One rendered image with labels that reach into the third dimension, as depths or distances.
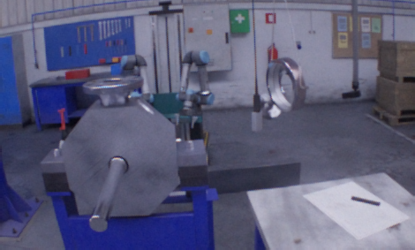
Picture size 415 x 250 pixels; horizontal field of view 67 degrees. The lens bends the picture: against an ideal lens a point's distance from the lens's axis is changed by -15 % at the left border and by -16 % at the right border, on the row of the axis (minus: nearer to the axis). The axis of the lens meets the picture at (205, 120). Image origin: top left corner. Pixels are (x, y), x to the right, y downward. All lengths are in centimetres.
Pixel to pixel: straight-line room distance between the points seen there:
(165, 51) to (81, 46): 335
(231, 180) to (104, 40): 515
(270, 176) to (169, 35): 215
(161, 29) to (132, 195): 244
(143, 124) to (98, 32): 542
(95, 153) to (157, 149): 26
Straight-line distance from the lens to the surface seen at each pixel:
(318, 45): 710
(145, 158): 148
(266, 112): 271
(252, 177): 197
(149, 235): 168
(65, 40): 697
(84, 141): 149
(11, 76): 699
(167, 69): 376
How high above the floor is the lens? 163
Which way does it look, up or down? 15 degrees down
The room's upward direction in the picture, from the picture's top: 3 degrees counter-clockwise
